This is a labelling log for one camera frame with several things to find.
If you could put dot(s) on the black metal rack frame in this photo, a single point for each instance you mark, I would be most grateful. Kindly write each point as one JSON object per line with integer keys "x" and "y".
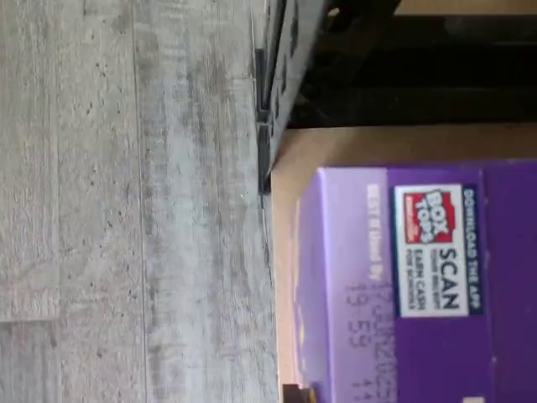
{"x": 419, "y": 84}

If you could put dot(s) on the purple box with pink patch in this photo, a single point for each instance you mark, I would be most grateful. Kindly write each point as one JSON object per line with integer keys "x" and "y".
{"x": 440, "y": 357}

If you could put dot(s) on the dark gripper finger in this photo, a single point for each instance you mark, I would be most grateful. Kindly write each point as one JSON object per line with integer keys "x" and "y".
{"x": 298, "y": 394}

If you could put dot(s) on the brown wooden shelf board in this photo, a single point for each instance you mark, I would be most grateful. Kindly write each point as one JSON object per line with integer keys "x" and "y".
{"x": 335, "y": 147}

